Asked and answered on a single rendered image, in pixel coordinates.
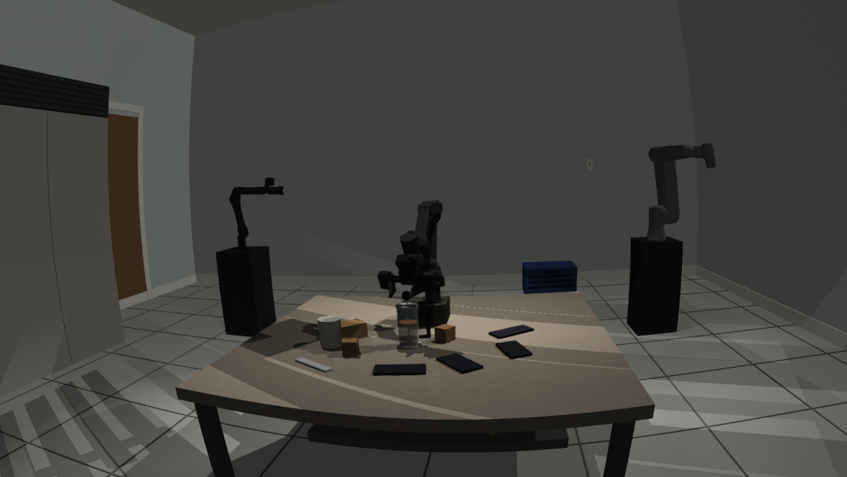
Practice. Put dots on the white flat bar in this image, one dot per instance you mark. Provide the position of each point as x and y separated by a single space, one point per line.
315 365

